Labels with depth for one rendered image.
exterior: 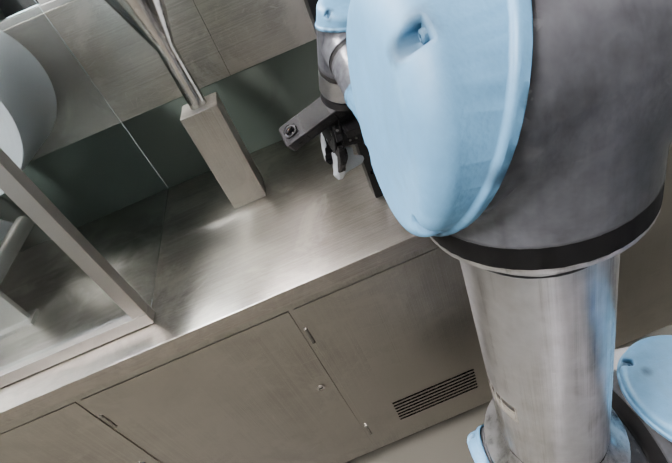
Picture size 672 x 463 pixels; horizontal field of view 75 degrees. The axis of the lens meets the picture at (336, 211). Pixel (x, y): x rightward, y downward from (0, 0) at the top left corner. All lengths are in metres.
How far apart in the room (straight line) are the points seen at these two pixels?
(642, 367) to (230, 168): 0.89
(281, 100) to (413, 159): 1.18
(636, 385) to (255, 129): 1.13
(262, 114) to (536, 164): 1.21
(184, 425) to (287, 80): 0.94
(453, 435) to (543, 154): 1.49
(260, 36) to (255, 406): 0.95
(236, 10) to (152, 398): 0.96
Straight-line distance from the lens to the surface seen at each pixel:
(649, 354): 0.53
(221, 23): 1.26
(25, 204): 0.86
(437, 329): 1.15
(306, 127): 0.74
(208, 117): 1.05
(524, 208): 0.19
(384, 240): 0.88
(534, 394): 0.33
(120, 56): 1.31
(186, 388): 1.12
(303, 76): 1.32
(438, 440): 1.63
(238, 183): 1.13
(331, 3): 0.63
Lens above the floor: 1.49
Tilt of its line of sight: 37 degrees down
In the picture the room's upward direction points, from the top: 23 degrees counter-clockwise
